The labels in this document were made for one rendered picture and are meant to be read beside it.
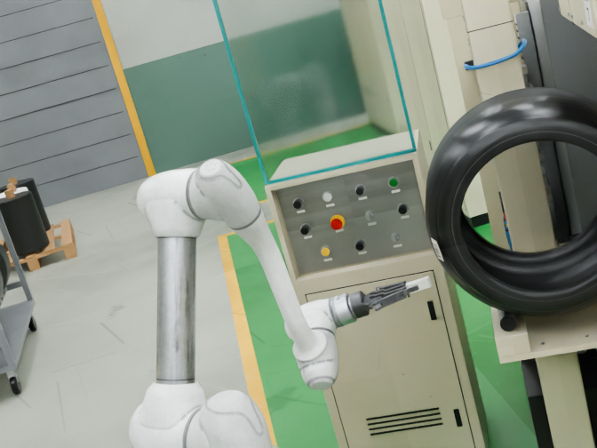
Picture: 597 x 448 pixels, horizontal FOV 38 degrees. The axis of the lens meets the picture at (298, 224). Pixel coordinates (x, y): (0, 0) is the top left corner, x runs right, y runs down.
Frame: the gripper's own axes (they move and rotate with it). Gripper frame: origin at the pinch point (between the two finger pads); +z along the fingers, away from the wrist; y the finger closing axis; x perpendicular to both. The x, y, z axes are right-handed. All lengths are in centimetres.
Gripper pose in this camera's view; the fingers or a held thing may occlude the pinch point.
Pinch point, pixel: (418, 284)
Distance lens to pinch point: 249.6
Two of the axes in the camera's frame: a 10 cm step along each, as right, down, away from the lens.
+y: 1.5, -3.1, 9.4
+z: 9.1, -3.3, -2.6
